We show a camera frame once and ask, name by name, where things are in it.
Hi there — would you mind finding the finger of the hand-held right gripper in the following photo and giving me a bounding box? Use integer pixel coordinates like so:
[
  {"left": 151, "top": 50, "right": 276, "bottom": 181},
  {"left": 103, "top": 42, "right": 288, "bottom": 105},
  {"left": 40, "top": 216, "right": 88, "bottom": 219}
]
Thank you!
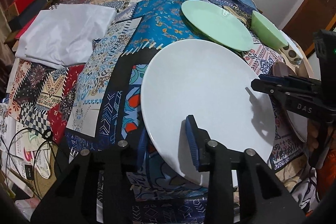
[
  {"left": 251, "top": 79, "right": 321, "bottom": 99},
  {"left": 259, "top": 74, "right": 321, "bottom": 86}
]

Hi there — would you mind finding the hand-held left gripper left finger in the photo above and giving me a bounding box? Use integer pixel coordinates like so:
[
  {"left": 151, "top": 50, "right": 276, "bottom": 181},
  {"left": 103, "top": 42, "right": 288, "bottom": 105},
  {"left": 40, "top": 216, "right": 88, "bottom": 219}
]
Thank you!
[{"left": 25, "top": 132, "right": 150, "bottom": 224}]

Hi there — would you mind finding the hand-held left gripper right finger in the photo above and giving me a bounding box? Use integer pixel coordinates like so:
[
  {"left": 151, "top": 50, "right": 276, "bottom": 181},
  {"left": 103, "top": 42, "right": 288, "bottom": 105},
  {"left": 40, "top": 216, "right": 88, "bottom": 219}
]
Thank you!
[{"left": 185, "top": 114, "right": 307, "bottom": 224}]

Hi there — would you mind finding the mint green bowl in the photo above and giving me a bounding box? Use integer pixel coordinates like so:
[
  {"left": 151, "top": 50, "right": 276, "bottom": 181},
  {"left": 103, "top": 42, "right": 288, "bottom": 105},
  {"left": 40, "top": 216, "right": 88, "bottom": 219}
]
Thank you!
[{"left": 251, "top": 10, "right": 289, "bottom": 51}]

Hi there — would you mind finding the large white plate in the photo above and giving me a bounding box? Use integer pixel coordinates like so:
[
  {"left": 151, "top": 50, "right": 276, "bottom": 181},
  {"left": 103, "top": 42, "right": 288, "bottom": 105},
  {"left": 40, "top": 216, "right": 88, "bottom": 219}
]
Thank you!
[{"left": 140, "top": 39, "right": 276, "bottom": 188}]

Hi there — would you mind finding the mint green deep plate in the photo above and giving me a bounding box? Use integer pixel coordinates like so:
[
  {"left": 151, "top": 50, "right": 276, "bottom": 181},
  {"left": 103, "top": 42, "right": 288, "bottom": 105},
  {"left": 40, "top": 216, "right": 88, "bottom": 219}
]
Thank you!
[{"left": 181, "top": 0, "right": 254, "bottom": 52}]

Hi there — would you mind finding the person's right hand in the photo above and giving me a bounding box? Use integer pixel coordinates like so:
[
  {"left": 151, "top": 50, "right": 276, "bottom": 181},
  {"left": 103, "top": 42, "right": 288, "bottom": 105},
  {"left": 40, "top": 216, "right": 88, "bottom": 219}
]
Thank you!
[{"left": 306, "top": 121, "right": 321, "bottom": 152}]

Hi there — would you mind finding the white bowl with brown dots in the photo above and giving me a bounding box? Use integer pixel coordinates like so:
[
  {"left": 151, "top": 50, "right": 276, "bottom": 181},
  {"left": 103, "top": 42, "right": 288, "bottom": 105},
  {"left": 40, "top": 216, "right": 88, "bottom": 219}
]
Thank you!
[{"left": 278, "top": 30, "right": 303, "bottom": 60}]

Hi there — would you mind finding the brown wooden door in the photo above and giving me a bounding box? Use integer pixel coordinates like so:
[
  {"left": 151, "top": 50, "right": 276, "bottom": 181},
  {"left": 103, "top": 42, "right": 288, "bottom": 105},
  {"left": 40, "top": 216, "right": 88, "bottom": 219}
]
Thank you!
[{"left": 282, "top": 0, "right": 336, "bottom": 59}]

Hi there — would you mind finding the patchwork printed blanket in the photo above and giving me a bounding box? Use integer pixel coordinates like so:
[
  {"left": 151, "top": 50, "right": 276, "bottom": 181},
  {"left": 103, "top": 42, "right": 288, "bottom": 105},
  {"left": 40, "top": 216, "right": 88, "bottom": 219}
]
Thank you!
[{"left": 5, "top": 0, "right": 323, "bottom": 224}]

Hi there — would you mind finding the white printed paper bag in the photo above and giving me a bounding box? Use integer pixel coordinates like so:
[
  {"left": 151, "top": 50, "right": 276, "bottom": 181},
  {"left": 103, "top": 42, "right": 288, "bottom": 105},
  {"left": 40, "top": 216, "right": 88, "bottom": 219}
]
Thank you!
[{"left": 0, "top": 116, "right": 53, "bottom": 188}]

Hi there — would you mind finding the white folded cloth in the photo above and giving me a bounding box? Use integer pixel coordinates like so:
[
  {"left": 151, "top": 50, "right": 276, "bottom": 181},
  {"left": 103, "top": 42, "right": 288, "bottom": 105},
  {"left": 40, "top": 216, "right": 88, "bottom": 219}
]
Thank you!
[{"left": 14, "top": 3, "right": 117, "bottom": 69}]

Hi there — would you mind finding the dark flat box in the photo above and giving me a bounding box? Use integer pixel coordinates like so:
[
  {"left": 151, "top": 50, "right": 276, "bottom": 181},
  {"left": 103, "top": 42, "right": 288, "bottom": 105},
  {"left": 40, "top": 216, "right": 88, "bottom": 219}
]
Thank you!
[{"left": 8, "top": 0, "right": 50, "bottom": 31}]

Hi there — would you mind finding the black cable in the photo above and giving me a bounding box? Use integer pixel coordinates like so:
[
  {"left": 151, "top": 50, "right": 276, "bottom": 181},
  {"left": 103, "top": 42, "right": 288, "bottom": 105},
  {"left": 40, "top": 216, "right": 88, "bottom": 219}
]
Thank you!
[{"left": 0, "top": 127, "right": 54, "bottom": 199}]

